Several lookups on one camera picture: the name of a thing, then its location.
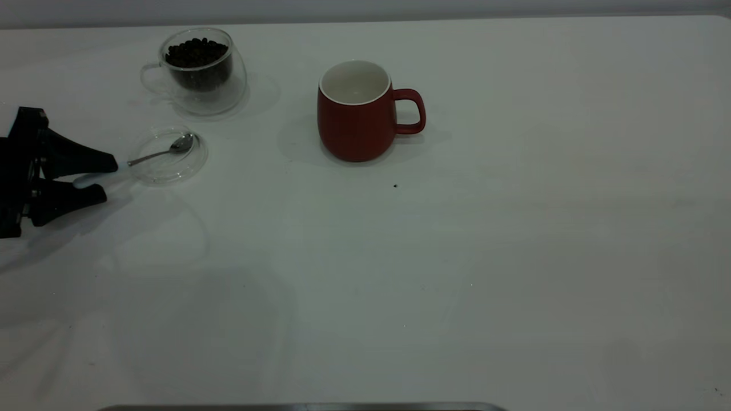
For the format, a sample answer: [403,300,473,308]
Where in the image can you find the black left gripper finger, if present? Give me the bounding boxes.
[30,184,108,227]
[35,130,119,179]

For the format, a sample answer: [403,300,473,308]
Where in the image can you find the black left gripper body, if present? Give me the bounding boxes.
[0,107,50,239]

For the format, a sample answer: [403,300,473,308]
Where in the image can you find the metal spoon light-blue handle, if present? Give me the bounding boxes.
[73,134,195,190]

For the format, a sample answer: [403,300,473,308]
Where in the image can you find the red ceramic mug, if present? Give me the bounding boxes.
[317,60,427,163]

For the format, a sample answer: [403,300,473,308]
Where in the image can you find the dark coffee beans pile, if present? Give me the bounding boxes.
[165,38,232,91]

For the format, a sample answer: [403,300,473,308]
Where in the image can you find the clear glass saucer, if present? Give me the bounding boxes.
[128,127,208,186]

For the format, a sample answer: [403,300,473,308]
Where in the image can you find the clear double-wall glass cup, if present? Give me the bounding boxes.
[140,27,248,116]

